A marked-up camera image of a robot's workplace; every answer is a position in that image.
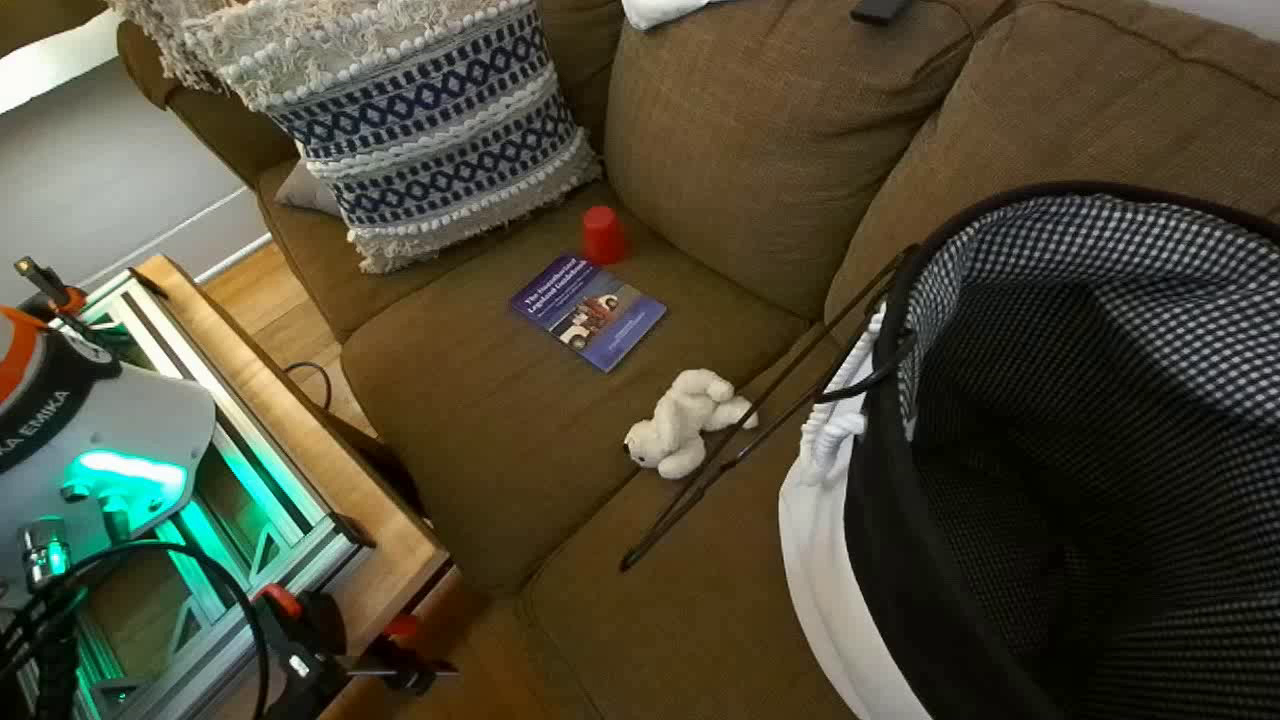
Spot white towel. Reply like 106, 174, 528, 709
620, 0, 715, 34

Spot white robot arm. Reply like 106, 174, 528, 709
0, 256, 216, 594

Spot blue booklet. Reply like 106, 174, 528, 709
510, 256, 668, 371

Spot brown fabric sofa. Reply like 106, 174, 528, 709
116, 0, 1280, 720

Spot white plush toy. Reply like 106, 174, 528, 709
624, 367, 759, 479

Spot red plastic cup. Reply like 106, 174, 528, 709
581, 205, 629, 266

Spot blue white patterned pillow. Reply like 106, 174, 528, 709
106, 0, 601, 273

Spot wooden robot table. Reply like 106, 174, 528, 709
63, 252, 456, 720

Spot black remote control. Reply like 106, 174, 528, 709
851, 0, 915, 25

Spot red black clamp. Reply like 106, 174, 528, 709
251, 585, 451, 720

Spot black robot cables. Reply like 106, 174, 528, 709
0, 537, 277, 720

